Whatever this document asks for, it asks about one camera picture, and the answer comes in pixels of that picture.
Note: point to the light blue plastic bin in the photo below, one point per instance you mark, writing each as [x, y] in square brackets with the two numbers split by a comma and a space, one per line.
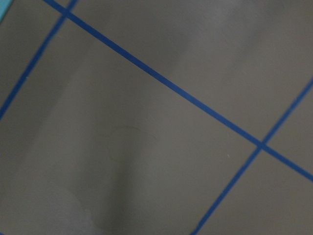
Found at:
[4, 6]

